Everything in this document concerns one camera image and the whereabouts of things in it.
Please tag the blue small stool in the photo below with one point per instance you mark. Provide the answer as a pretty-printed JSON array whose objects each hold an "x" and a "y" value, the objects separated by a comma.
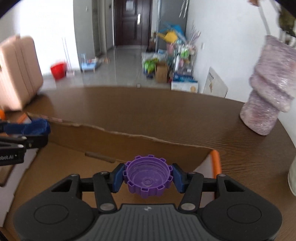
[{"x": 89, "y": 64}]

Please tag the pink suitcase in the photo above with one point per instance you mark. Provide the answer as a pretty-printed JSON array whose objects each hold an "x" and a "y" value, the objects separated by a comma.
[{"x": 21, "y": 76}]

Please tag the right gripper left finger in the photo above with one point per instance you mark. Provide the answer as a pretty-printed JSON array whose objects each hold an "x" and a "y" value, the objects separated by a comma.
[{"x": 105, "y": 183}]

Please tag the red bucket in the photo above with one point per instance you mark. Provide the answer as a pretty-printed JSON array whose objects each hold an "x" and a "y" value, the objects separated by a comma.
[{"x": 59, "y": 70}]

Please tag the cluttered wire storage rack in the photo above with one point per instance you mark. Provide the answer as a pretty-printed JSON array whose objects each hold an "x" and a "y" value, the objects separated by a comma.
[{"x": 181, "y": 52}]

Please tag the pale green bowl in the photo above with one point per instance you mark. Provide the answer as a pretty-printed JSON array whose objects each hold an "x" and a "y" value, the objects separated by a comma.
[{"x": 291, "y": 178}]

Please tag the pink glitter vase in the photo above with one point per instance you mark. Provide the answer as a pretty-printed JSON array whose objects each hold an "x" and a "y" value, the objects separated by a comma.
[{"x": 273, "y": 86}]

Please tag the small brown cardboard box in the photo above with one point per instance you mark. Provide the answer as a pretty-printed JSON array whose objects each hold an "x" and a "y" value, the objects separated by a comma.
[{"x": 161, "y": 72}]

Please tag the white leaning board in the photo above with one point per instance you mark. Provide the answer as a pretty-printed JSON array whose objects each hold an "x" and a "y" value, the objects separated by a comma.
[{"x": 214, "y": 85}]

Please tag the purple ridged bottle cap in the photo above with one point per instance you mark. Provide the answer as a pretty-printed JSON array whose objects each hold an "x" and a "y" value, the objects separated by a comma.
[{"x": 148, "y": 176}]

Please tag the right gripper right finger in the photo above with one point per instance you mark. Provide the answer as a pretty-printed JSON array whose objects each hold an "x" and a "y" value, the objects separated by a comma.
[{"x": 190, "y": 184}]

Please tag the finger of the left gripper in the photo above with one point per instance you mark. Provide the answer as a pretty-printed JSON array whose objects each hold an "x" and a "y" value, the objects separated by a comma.
[{"x": 37, "y": 127}]

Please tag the orange fruit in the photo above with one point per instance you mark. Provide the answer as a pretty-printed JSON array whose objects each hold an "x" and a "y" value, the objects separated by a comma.
[{"x": 2, "y": 115}]

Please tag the red cardboard box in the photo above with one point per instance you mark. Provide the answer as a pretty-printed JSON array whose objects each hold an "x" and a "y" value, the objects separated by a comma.
[{"x": 85, "y": 150}]

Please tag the dark brown door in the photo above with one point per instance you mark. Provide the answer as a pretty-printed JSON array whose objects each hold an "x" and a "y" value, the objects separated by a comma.
[{"x": 132, "y": 22}]

